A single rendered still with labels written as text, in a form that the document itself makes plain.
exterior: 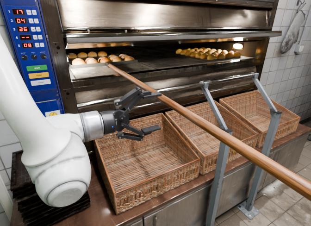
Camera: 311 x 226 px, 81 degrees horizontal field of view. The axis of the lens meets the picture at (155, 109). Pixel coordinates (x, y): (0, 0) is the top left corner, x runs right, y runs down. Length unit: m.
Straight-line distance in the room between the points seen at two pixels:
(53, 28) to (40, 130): 0.81
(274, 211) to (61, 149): 1.92
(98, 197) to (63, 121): 0.73
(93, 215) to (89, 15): 1.07
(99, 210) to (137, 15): 1.14
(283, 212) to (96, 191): 1.60
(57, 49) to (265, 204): 2.05
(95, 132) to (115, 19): 0.79
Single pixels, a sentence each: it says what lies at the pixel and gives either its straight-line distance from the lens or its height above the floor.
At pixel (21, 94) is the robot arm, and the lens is 0.41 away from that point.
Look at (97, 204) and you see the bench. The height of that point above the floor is 0.58.
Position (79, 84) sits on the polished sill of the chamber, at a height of 1.16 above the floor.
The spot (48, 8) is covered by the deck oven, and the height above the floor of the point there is 1.55.
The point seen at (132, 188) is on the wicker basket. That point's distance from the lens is 1.02.
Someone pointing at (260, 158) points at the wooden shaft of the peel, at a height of 1.20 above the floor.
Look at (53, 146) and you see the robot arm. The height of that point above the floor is 1.26.
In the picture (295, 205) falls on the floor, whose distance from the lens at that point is 2.25.
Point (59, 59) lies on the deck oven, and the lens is 1.17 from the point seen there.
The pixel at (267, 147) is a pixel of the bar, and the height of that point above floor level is 0.68.
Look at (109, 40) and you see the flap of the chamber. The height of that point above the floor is 1.41.
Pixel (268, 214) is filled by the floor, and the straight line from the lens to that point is 2.06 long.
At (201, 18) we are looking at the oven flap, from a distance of 1.55.
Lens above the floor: 1.47
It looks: 24 degrees down
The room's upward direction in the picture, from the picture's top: straight up
